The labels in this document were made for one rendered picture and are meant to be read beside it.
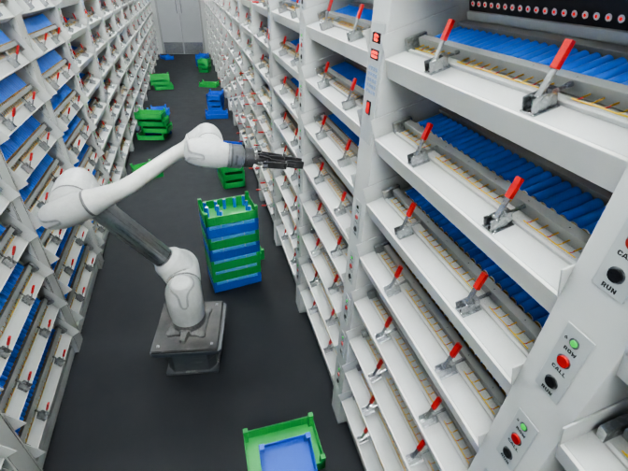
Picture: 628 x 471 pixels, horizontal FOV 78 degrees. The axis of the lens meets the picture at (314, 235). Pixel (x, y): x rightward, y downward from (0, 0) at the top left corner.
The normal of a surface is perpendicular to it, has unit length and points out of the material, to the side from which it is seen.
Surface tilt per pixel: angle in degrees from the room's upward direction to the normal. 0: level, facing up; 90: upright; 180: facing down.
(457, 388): 19
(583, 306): 90
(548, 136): 109
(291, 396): 0
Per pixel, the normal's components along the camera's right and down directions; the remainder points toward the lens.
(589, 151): -0.92, 0.38
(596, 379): -0.96, 0.12
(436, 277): -0.27, -0.75
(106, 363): 0.04, -0.83
